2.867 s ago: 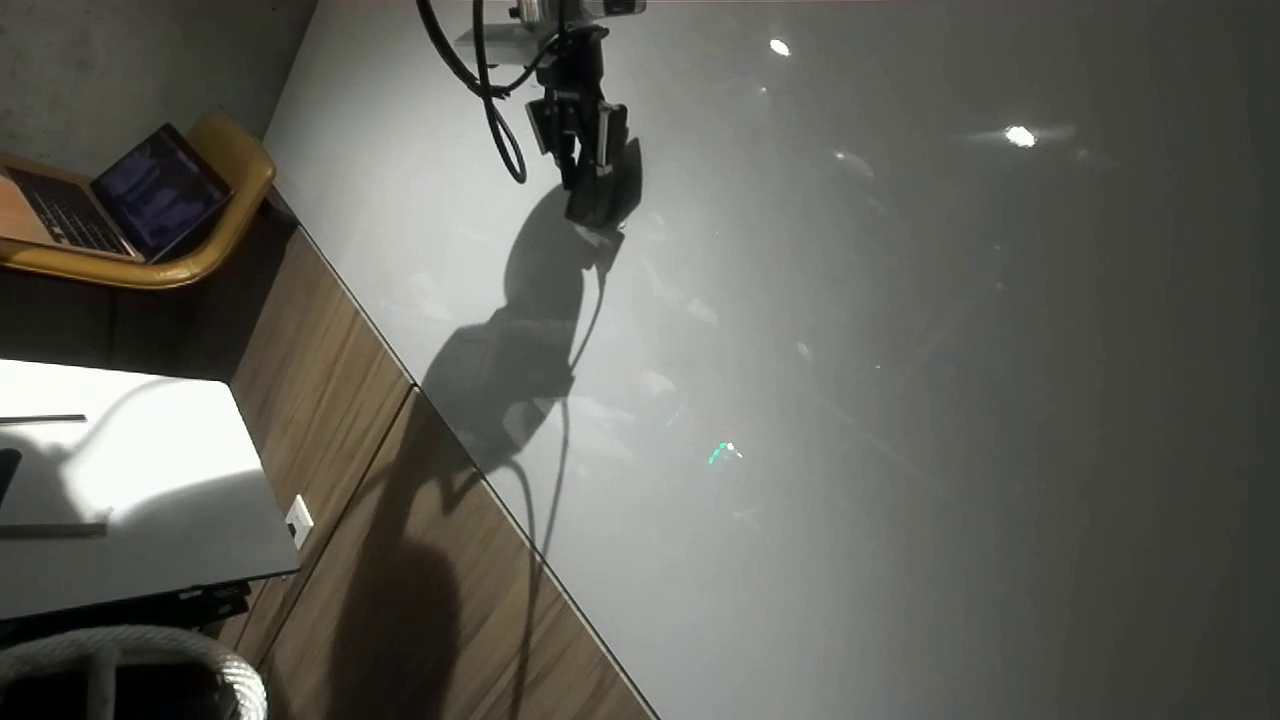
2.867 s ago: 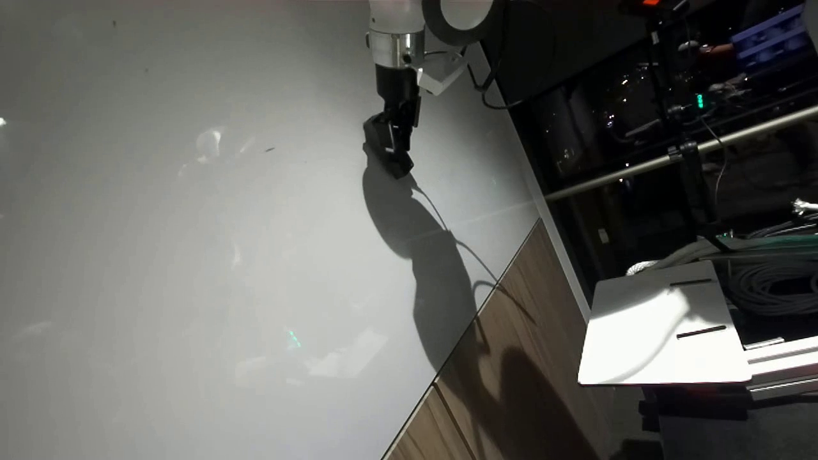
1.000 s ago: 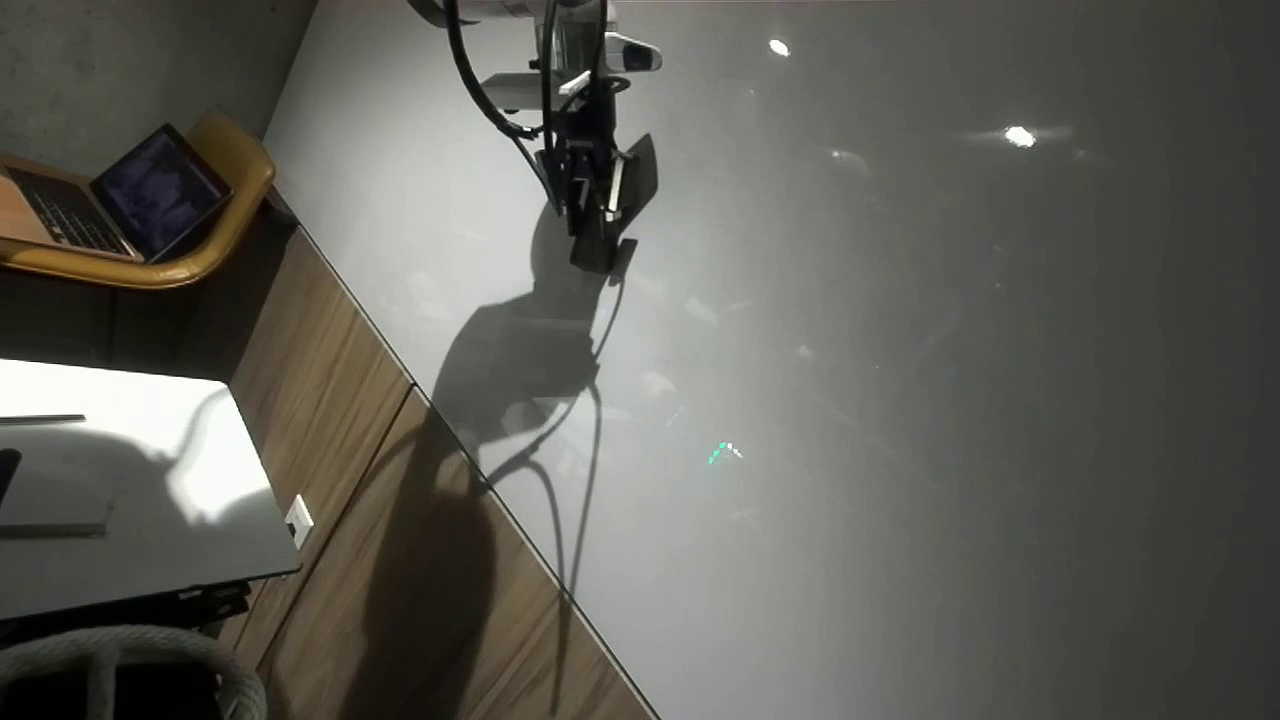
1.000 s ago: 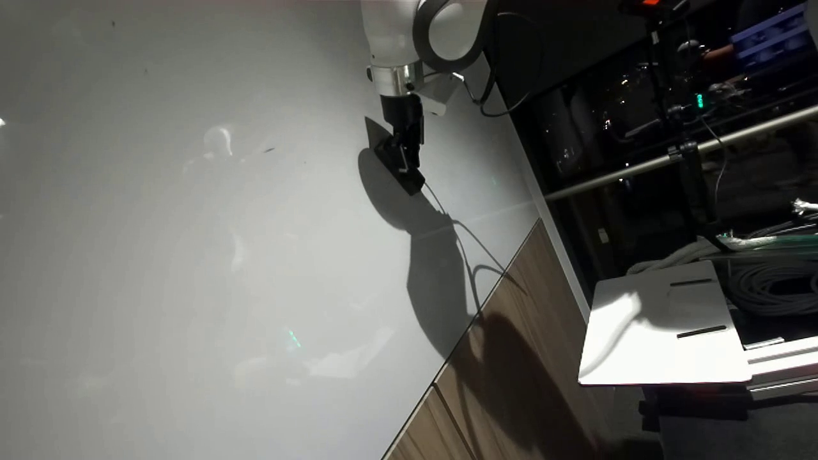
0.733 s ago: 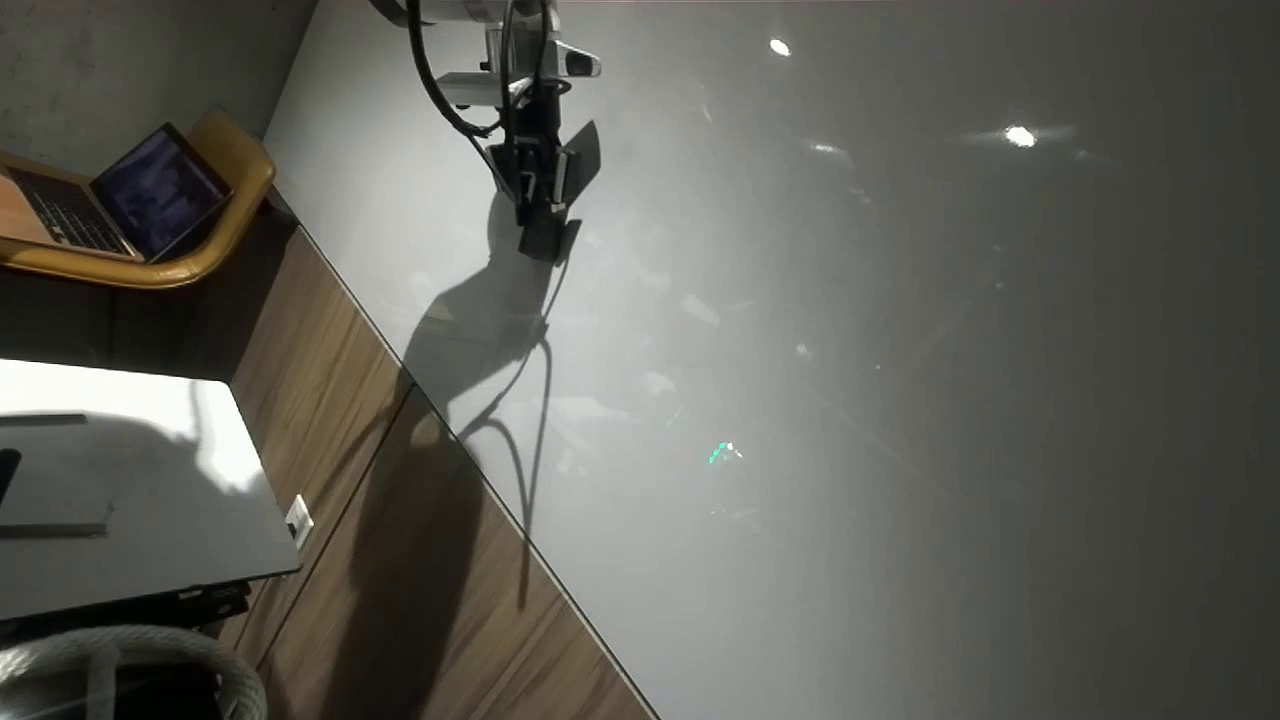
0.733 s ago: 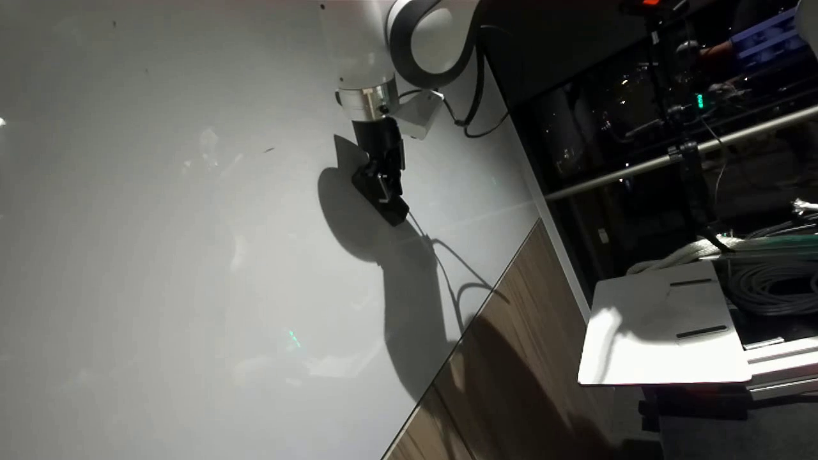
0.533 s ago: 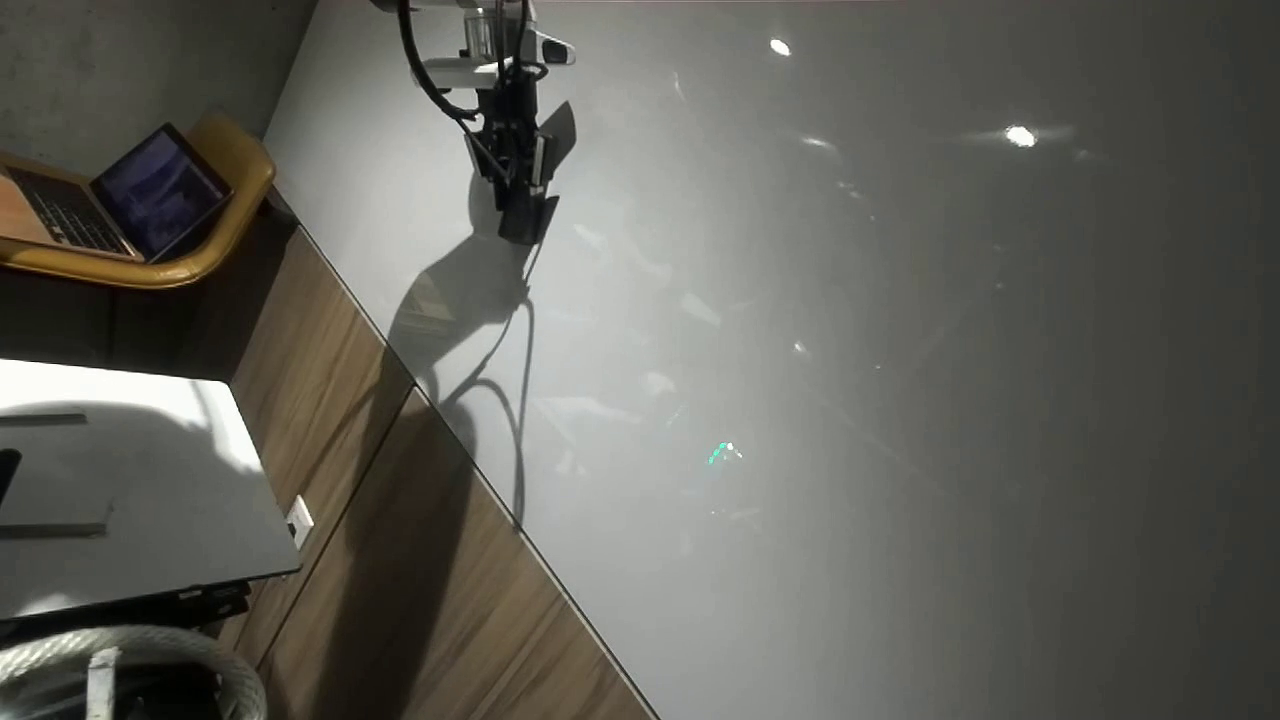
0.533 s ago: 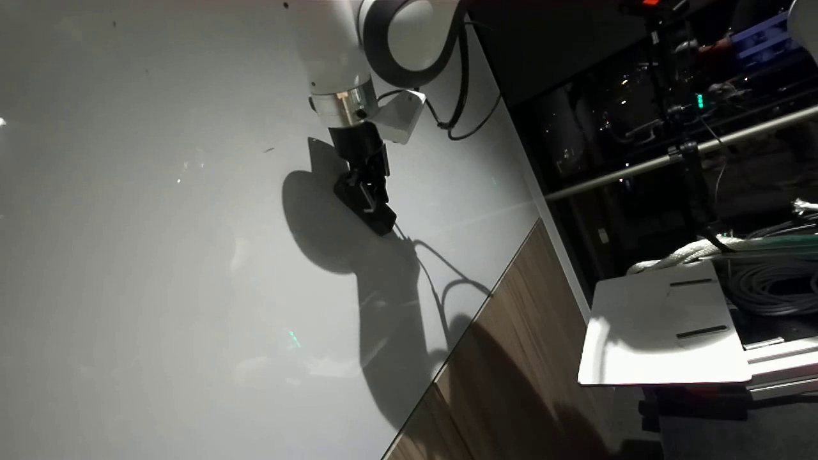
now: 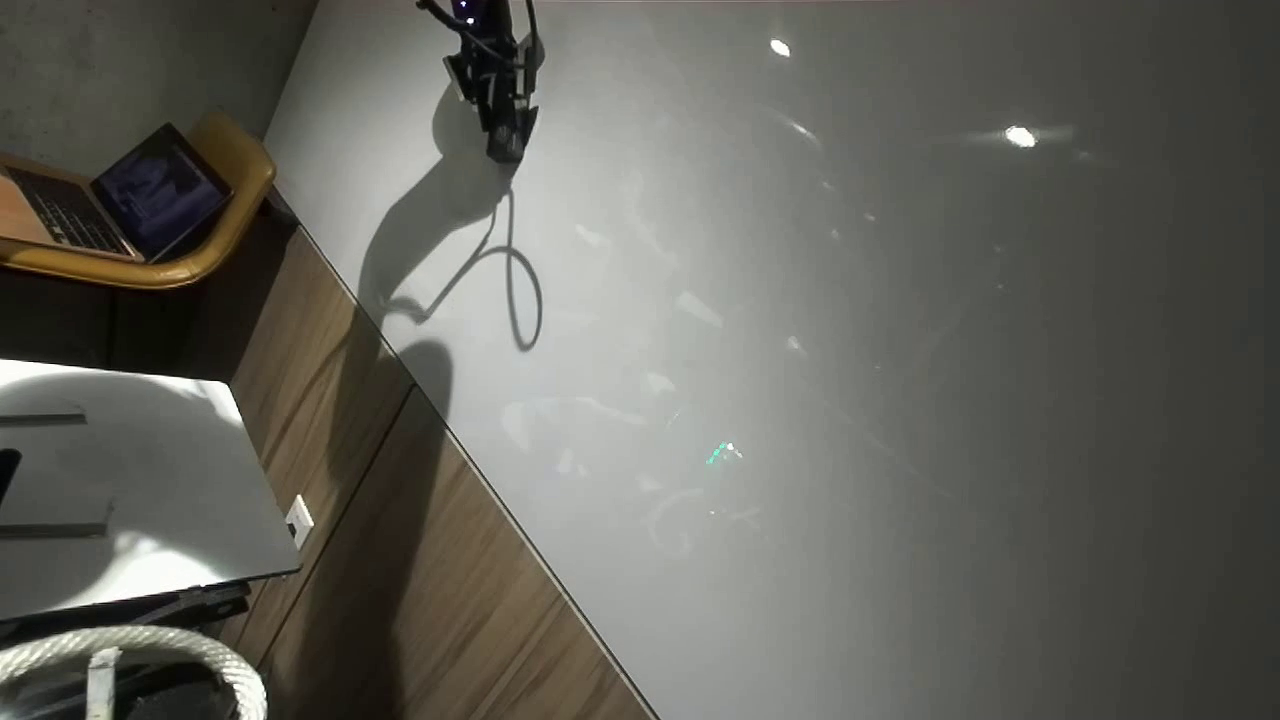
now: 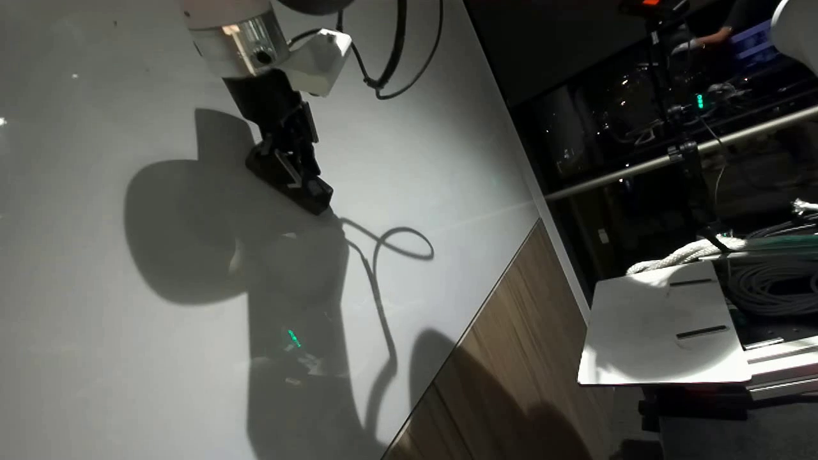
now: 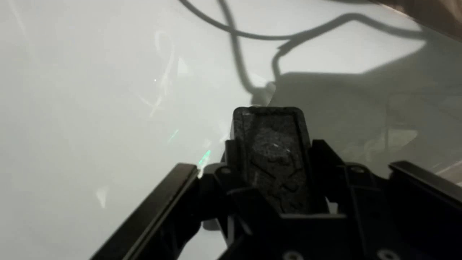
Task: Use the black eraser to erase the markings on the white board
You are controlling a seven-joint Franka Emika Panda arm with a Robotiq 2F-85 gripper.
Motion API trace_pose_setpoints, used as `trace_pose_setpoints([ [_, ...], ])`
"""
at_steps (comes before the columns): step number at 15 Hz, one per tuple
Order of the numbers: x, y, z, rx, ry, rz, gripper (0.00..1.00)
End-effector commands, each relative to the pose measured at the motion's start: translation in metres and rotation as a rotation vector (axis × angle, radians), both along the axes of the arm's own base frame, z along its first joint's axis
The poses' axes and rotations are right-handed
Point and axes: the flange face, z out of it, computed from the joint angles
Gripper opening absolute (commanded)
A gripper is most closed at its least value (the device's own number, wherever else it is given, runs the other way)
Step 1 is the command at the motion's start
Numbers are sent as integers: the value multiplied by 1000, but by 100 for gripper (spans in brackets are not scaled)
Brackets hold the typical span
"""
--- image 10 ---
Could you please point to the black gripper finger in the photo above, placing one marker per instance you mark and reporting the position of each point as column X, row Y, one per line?
column 309, row 156
column 276, row 164

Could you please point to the long metal rod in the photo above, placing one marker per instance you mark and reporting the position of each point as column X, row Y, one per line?
column 680, row 153

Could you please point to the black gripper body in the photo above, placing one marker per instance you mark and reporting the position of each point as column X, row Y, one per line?
column 272, row 110

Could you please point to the black tripod stand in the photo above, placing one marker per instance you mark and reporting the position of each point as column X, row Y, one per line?
column 678, row 102

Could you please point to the blue lit screen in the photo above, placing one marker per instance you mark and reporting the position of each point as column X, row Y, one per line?
column 757, row 42

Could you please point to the aluminium frame rail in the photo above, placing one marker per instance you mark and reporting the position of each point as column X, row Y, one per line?
column 782, row 362

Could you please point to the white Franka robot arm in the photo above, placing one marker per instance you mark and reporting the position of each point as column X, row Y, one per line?
column 232, row 40

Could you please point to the large white board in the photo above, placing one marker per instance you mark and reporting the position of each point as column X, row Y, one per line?
column 85, row 340

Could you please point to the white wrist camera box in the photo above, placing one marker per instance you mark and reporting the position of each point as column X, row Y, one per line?
column 314, row 59

